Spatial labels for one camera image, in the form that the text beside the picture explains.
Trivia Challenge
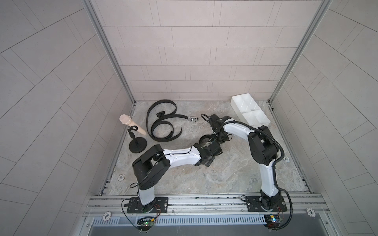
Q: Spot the long black belt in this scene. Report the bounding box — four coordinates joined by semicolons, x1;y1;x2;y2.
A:
198;134;217;147

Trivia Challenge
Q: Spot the black belt with silver buckle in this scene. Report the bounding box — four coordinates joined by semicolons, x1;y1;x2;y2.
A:
146;99;199;142

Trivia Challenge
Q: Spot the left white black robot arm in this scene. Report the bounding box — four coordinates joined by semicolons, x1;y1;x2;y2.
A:
132;141;222;206

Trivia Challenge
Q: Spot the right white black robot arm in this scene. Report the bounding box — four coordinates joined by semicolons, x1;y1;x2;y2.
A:
201;114;284;211

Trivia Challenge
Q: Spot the white compartment storage box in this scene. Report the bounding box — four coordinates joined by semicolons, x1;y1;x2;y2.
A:
230;93;271;127

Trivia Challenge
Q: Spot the black stand with beige roll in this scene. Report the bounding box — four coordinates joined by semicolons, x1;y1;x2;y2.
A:
119;114;147;153

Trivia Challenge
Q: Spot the floor white round sticker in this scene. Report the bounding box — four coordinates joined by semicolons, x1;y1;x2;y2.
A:
117;174;126;182

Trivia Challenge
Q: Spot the right green circuit board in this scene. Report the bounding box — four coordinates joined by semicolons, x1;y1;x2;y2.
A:
264;214;282;229

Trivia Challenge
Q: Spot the green circuit board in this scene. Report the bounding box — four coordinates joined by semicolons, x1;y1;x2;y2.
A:
137;216;156;232
264;214;282;229

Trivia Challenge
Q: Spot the left green circuit board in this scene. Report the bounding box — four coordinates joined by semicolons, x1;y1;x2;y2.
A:
137;216;156;232

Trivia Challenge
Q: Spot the right white round sticker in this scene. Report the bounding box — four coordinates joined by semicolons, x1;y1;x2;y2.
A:
306;207;316;217

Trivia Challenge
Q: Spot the left white round sticker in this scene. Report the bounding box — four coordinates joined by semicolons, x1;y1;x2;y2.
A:
102;211;112;221

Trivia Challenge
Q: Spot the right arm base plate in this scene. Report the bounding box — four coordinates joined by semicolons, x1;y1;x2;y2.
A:
244;193;287;212

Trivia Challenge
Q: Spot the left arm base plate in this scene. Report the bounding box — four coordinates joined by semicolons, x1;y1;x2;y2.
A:
123;197;169;214

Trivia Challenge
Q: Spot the aluminium front rail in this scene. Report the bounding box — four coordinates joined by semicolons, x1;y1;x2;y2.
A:
83;192;330;216

